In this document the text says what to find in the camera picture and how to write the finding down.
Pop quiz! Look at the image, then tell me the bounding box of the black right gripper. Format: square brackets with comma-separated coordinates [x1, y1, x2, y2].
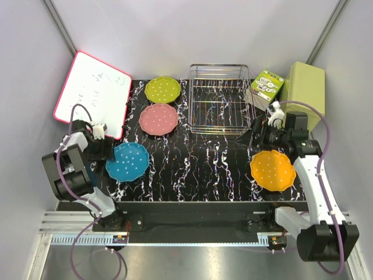
[234, 118, 290, 152]

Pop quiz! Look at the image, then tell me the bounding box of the blue polka dot plate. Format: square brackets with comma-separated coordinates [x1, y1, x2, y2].
[105, 142, 149, 183]

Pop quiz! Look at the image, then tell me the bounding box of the pink polka dot plate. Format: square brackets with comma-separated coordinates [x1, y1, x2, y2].
[139, 103, 179, 136]

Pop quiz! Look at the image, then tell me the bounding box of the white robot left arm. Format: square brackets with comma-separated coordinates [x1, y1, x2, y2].
[41, 120, 126, 231]

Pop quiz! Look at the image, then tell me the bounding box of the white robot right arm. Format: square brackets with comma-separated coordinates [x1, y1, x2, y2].
[237, 112, 360, 262]

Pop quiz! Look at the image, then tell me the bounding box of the orange polka dot plate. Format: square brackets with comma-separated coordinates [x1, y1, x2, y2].
[250, 150, 296, 192]

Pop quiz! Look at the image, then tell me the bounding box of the green printed cardboard box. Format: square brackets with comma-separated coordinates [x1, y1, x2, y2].
[244, 69, 285, 111]

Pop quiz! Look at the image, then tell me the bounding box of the pink framed whiteboard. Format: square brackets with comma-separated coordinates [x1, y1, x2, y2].
[53, 51, 132, 140]

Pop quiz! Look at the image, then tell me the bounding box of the pale green bin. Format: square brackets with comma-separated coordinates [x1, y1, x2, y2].
[279, 61, 326, 132]

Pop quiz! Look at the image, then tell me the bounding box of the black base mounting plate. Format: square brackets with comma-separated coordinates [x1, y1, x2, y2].
[92, 201, 309, 244]

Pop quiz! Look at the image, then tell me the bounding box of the green polka dot plate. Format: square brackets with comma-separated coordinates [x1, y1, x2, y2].
[145, 76, 181, 104]

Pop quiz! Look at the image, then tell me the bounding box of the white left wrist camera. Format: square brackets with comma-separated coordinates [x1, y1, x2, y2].
[92, 123, 107, 140]

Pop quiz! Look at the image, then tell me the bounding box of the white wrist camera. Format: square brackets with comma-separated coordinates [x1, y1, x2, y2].
[266, 101, 284, 128]
[92, 123, 107, 140]

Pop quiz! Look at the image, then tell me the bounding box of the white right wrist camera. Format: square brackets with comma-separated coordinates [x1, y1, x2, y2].
[266, 101, 284, 128]

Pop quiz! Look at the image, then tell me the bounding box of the metal wire dish rack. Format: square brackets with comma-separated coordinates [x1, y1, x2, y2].
[188, 64, 256, 135]

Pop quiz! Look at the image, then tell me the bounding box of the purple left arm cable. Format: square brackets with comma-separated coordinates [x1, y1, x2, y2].
[57, 103, 128, 280]

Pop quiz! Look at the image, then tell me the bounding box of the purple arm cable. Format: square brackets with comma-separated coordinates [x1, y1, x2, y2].
[241, 100, 347, 275]
[57, 103, 128, 280]

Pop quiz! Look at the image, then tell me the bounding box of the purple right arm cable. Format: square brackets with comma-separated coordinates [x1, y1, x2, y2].
[241, 100, 347, 275]

